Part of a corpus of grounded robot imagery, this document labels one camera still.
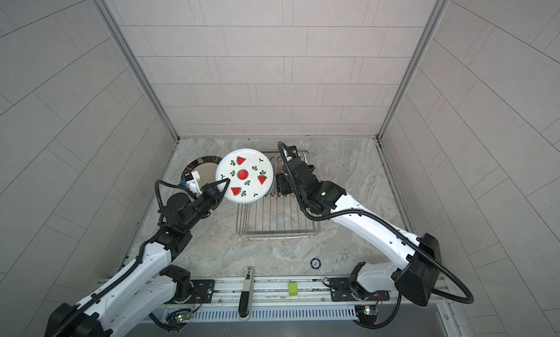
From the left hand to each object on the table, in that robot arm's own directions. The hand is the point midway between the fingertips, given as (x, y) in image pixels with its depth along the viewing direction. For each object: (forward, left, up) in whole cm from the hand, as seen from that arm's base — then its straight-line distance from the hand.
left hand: (234, 179), depth 74 cm
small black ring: (-21, -29, -22) cm, 42 cm away
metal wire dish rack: (-4, -14, -20) cm, 25 cm away
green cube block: (-29, -21, -21) cm, 41 cm away
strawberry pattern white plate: (+2, -6, 0) cm, 6 cm away
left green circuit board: (-37, +12, -19) cm, 43 cm away
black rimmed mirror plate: (+21, +21, -20) cm, 36 cm away
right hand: (+2, -17, +1) cm, 17 cm away
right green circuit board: (-36, -44, -22) cm, 61 cm away
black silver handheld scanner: (-34, -6, -16) cm, 38 cm away
